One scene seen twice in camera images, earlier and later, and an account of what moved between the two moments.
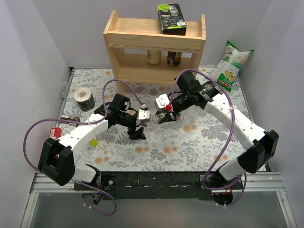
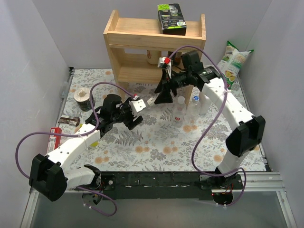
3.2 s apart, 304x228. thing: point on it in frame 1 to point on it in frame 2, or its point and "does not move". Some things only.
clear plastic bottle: x=154 y=119 to x=151 y=101
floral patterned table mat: x=164 y=126 does not move
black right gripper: x=169 y=114 to x=171 y=83
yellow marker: x=93 y=142 does not move
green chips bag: x=228 y=68 does not move
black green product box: x=171 y=19 does not move
